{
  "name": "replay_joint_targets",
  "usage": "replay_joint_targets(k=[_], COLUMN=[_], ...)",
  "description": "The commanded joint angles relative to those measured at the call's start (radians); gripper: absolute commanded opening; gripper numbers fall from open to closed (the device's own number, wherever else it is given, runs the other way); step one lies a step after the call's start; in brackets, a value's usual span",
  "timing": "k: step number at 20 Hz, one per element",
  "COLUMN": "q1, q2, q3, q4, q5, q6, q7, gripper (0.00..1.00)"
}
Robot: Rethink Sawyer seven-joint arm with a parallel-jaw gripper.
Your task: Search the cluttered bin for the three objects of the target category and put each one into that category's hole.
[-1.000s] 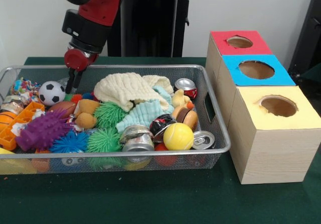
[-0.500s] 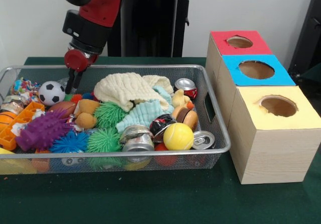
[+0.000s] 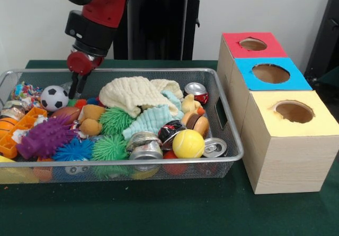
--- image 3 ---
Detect light teal cloth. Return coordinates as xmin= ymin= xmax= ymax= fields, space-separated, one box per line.
xmin=122 ymin=90 xmax=183 ymax=141

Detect black side stand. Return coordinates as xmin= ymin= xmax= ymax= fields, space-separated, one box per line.
xmin=305 ymin=0 xmax=339 ymax=86

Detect yellow tennis ball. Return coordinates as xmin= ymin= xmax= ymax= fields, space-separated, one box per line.
xmin=172 ymin=129 xmax=205 ymax=159

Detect colourful polka dot packet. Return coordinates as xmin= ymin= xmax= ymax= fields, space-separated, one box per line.
xmin=11 ymin=82 xmax=44 ymax=102

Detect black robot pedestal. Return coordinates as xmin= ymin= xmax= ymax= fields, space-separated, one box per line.
xmin=102 ymin=0 xmax=213 ymax=61

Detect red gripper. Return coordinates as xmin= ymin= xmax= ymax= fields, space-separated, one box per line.
xmin=67 ymin=50 xmax=104 ymax=100

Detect silver can with pull tab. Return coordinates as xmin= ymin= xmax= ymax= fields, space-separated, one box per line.
xmin=202 ymin=138 xmax=227 ymax=158

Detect small orange basketball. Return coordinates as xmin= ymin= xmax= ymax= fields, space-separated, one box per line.
xmin=0 ymin=117 xmax=17 ymax=137

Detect red soda can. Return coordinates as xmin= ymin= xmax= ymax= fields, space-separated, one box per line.
xmin=184 ymin=83 xmax=209 ymax=105

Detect green spiky ball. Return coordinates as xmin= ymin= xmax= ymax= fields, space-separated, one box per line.
xmin=91 ymin=134 xmax=129 ymax=161

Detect cream knitted cloth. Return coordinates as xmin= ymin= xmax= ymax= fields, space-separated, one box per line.
xmin=99 ymin=76 xmax=184 ymax=118

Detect purple spiky ball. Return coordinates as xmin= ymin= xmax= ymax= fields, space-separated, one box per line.
xmin=16 ymin=115 xmax=76 ymax=159

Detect clear shallow mesh bin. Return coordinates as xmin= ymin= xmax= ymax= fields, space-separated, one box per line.
xmin=0 ymin=68 xmax=244 ymax=185

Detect crushed silver can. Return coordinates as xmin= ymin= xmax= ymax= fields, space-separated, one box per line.
xmin=126 ymin=132 xmax=164 ymax=160

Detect yellow plush duck toy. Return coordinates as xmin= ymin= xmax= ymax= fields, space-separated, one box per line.
xmin=181 ymin=93 xmax=205 ymax=115

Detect dark green table cloth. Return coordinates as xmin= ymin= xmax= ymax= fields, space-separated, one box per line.
xmin=0 ymin=60 xmax=339 ymax=236

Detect small toy hamburger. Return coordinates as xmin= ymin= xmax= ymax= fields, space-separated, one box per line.
xmin=181 ymin=112 xmax=209 ymax=138

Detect clear plastic bag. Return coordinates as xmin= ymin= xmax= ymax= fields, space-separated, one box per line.
xmin=60 ymin=79 xmax=85 ymax=97

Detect wooden box with three holes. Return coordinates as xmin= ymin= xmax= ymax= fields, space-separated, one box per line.
xmin=216 ymin=32 xmax=339 ymax=195

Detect small soccer ball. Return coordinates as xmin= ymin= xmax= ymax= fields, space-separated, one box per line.
xmin=41 ymin=85 xmax=70 ymax=112

